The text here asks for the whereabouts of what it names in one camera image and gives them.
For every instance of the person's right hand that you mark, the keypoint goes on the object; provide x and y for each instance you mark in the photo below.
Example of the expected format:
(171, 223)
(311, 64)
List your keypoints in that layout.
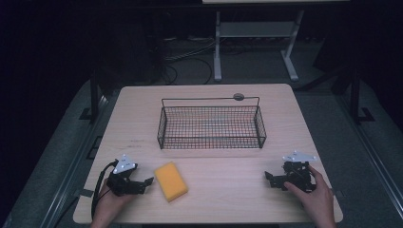
(313, 198)

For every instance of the grey round table plug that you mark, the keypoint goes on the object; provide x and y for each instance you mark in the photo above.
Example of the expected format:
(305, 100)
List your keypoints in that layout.
(238, 97)

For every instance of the person's left hand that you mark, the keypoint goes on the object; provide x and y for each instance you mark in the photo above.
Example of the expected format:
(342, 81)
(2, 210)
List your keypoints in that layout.
(109, 202)

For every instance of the yellow sponge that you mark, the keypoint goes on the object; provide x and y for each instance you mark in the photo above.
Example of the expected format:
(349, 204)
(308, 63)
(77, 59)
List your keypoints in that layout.
(171, 181)

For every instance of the black metal stand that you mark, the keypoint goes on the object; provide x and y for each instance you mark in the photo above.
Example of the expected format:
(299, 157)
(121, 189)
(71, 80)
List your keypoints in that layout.
(94, 95)
(355, 98)

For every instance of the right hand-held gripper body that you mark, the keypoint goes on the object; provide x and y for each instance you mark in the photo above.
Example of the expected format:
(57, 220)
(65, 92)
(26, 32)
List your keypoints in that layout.
(299, 175)

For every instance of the white metal desk frame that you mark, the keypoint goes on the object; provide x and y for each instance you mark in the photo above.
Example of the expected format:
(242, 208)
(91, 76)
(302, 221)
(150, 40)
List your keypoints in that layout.
(256, 30)

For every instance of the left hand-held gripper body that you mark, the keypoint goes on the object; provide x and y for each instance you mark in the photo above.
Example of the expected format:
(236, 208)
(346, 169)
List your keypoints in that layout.
(124, 186)

